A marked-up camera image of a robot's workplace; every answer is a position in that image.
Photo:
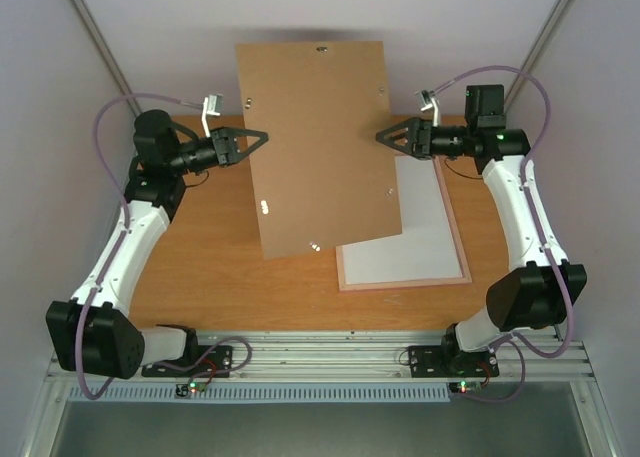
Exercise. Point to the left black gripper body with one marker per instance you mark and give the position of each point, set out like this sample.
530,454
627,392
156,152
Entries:
219,135

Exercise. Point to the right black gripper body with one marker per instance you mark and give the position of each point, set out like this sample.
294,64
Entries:
422,139

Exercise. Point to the brown frame backing board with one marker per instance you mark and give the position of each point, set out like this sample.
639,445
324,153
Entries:
322,180

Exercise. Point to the pink picture frame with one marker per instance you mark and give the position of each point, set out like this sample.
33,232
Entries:
428,251

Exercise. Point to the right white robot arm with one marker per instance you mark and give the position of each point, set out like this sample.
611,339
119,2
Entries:
534,301

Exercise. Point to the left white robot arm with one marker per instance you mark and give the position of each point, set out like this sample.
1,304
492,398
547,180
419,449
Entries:
91,332

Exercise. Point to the left controller board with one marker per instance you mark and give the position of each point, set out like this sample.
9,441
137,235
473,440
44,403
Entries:
192,389

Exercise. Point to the controller board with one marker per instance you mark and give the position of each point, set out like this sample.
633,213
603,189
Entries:
192,389
465,387

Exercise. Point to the right controller board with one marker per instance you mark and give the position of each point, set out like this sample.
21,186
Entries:
465,387

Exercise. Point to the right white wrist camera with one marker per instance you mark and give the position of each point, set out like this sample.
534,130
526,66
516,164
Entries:
430,103

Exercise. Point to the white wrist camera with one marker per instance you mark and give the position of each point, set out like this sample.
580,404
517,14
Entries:
211,107
430,103

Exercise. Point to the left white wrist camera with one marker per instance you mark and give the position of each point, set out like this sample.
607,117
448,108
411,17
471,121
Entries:
211,107

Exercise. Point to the right aluminium corner post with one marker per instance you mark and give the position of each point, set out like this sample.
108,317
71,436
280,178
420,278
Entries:
559,11

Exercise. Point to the aluminium corner post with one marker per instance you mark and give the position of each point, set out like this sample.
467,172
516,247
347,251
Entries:
91,27
559,11

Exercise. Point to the left aluminium corner post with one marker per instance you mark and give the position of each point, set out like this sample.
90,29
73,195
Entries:
91,27

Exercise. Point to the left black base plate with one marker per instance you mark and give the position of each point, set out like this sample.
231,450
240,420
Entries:
220,359

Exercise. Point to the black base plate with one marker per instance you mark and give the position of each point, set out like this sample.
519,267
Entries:
220,359
433,361

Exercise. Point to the aluminium rail base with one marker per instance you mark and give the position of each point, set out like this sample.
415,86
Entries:
379,356

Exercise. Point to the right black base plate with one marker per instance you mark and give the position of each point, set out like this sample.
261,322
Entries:
433,361

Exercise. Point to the grey slotted cable duct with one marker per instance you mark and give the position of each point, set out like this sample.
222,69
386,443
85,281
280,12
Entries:
280,393

